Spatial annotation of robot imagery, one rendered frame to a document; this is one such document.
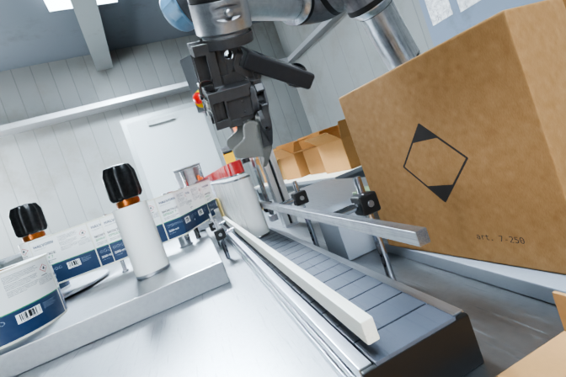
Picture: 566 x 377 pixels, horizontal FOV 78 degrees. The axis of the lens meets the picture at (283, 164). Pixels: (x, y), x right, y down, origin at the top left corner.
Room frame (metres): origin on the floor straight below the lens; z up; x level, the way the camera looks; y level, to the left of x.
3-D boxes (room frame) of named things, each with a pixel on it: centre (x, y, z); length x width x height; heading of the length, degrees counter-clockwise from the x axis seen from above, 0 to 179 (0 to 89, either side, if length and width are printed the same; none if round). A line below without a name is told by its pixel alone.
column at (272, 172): (1.16, 0.04, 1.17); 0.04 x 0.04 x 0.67; 16
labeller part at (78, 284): (1.08, 0.79, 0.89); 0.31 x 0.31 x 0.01
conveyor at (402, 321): (1.08, 0.17, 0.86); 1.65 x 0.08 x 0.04; 16
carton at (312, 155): (3.25, -0.41, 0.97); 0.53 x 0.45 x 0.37; 113
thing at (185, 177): (1.46, 0.37, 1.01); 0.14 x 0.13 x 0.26; 16
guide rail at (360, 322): (0.79, 0.13, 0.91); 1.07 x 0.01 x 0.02; 16
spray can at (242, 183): (0.91, 0.11, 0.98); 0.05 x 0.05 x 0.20
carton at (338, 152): (2.87, -0.52, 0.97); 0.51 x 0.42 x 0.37; 117
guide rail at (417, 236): (0.81, 0.05, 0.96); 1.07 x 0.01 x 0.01; 16
